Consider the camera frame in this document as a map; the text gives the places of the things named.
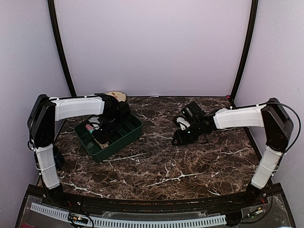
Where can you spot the black right frame post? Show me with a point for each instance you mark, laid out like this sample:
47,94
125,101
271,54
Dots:
246,48

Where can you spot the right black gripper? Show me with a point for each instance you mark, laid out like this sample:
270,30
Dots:
181,139

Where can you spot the striped beige brown sock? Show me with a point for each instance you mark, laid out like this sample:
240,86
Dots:
104,145

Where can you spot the black frame post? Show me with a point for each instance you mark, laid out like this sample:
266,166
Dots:
59,45
246,48

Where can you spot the dark blue cup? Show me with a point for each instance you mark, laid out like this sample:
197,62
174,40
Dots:
58,158

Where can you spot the small green circuit board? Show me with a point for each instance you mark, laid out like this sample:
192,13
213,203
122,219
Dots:
77,218

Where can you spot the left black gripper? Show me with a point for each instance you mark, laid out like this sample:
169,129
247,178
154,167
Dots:
102,139

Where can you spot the round embroidered plate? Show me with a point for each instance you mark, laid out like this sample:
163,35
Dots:
120,96

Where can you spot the black left frame post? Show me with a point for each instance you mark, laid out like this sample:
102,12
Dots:
59,45

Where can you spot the pink sock with green patches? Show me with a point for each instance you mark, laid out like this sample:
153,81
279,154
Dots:
89,127

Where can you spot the green plastic divider tray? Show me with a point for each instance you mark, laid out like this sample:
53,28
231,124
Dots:
129,131

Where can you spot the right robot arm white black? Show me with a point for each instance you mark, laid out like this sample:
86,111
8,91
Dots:
270,116

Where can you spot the black front table rail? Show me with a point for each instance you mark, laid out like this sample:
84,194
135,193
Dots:
94,205

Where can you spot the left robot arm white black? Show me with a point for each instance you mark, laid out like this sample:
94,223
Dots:
48,110

